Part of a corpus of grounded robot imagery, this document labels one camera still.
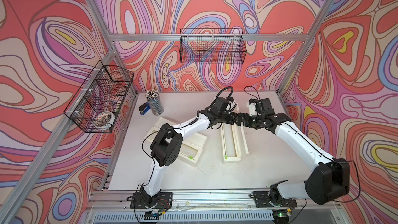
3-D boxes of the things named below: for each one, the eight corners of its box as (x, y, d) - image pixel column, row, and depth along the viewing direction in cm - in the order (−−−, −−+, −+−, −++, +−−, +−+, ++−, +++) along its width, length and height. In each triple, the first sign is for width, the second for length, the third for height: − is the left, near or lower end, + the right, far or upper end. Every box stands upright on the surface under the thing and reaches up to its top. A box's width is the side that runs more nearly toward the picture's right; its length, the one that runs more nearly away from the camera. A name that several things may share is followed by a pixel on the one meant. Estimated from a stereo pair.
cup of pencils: (152, 115, 108) (144, 97, 93) (154, 107, 112) (147, 88, 98) (163, 115, 108) (157, 97, 93) (164, 107, 112) (159, 88, 98)
